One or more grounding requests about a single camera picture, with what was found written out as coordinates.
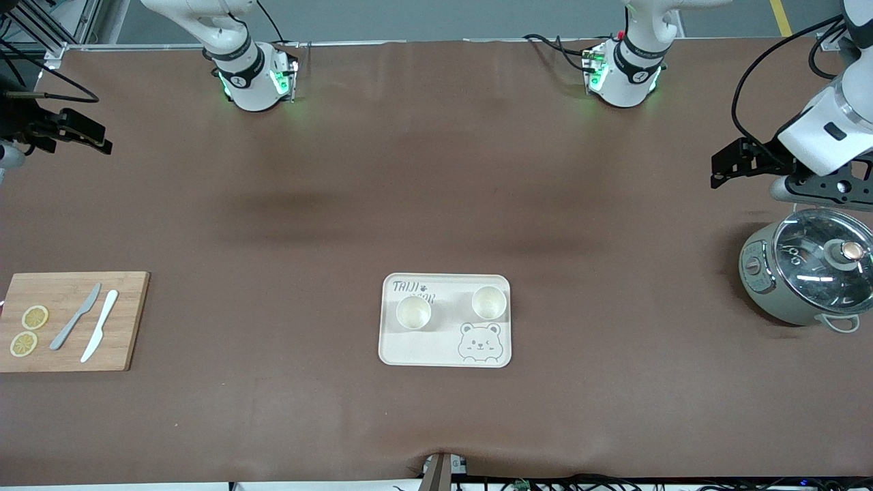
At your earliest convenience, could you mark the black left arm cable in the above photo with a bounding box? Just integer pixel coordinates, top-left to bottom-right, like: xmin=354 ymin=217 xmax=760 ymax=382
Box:
xmin=731 ymin=14 xmax=850 ymax=147

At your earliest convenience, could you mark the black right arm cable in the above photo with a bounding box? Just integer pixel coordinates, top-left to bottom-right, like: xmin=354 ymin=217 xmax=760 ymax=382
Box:
xmin=0 ymin=38 xmax=100 ymax=104

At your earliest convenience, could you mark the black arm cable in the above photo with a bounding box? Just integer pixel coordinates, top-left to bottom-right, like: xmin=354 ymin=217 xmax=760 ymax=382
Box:
xmin=0 ymin=38 xmax=100 ymax=104
xmin=731 ymin=14 xmax=850 ymax=147

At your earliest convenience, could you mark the white plastic knife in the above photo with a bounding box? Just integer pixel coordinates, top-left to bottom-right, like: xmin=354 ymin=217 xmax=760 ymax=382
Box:
xmin=80 ymin=290 xmax=119 ymax=363

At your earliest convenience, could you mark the white plastic cup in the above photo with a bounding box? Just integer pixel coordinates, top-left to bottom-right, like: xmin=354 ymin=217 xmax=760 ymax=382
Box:
xmin=471 ymin=286 xmax=507 ymax=321
xmin=396 ymin=295 xmax=432 ymax=331

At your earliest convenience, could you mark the glass pot lid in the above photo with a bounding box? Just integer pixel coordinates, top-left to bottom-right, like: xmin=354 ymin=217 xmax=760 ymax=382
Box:
xmin=773 ymin=209 xmax=873 ymax=314

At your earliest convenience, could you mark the grey plastic knife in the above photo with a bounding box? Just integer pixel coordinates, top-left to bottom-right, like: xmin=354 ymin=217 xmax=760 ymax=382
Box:
xmin=50 ymin=283 xmax=102 ymax=351

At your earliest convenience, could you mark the grey-green electric cooking pot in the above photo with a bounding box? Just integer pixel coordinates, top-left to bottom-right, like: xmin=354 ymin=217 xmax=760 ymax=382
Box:
xmin=739 ymin=208 xmax=873 ymax=333

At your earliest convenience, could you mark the aluminium frame profile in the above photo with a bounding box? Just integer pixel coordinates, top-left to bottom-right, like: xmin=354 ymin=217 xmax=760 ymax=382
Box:
xmin=0 ymin=0 xmax=103 ymax=69

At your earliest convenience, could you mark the bamboo cutting board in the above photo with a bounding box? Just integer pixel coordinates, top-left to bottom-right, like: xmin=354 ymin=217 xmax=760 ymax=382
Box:
xmin=0 ymin=271 xmax=151 ymax=372

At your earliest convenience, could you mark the black base power cable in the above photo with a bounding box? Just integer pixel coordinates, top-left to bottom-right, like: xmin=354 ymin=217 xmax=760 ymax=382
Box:
xmin=523 ymin=33 xmax=595 ymax=73

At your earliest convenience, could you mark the cream bear print tray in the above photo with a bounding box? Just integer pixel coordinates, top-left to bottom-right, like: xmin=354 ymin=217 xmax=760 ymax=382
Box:
xmin=379 ymin=273 xmax=512 ymax=368

